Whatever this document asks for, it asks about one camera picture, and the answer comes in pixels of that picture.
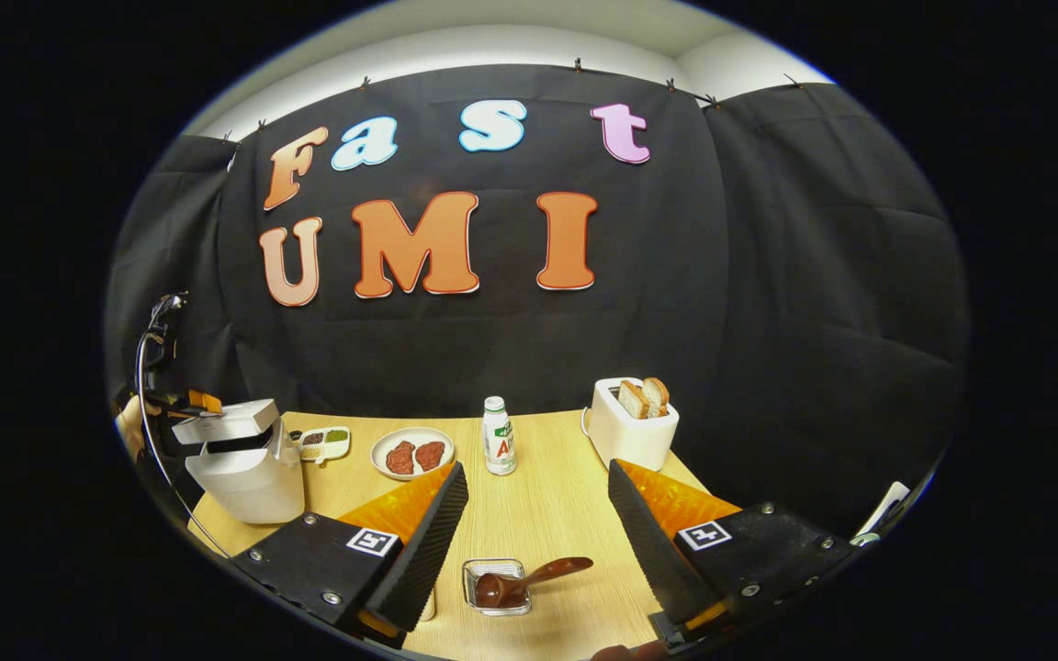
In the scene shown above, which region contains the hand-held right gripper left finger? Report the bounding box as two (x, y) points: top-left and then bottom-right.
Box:
(231, 461), (470, 649)

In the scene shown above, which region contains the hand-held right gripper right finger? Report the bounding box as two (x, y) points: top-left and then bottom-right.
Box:
(606, 458), (861, 655)

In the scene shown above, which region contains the metal wire chopstick holder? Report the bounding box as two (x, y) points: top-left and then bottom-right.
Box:
(461, 558), (534, 617)

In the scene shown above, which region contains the white rice cooker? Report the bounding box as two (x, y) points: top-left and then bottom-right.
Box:
(171, 398), (307, 525)

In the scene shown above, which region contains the brown wooden spoon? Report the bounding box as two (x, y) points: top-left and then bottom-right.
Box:
(475, 556), (595, 610)

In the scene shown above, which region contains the white oval plate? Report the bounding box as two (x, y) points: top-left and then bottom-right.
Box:
(370, 427), (456, 482)

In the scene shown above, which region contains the white toaster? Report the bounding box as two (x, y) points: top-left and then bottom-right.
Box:
(581, 377), (681, 473)

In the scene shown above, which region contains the small white condiment dish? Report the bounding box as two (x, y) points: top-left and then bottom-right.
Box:
(293, 427), (352, 463)

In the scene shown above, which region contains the white drink bottle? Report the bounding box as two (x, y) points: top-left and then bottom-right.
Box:
(481, 396), (518, 476)

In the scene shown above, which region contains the white panel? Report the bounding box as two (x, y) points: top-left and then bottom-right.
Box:
(853, 480), (913, 544)

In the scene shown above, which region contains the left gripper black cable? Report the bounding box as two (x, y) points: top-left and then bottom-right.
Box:
(134, 294), (236, 557)

